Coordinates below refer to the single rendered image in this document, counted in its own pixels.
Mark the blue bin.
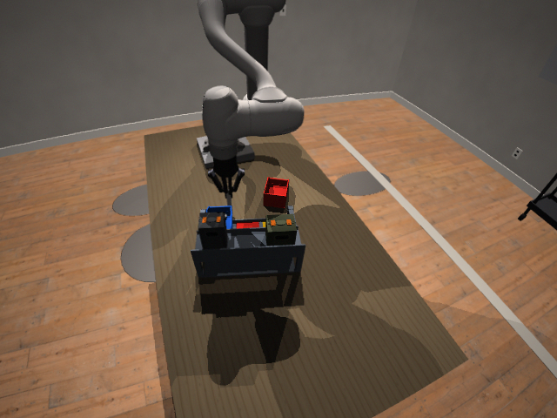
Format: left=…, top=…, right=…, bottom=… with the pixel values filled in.
left=206, top=206, right=232, bottom=229

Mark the dark grey metal shelf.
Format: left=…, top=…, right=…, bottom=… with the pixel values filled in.
left=191, top=219, right=305, bottom=278

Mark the red bin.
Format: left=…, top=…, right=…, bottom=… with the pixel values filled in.
left=264, top=177, right=289, bottom=208

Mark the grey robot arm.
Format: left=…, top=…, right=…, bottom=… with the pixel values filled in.
left=197, top=0, right=305, bottom=160

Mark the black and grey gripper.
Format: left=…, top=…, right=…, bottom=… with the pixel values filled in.
left=208, top=155, right=245, bottom=206

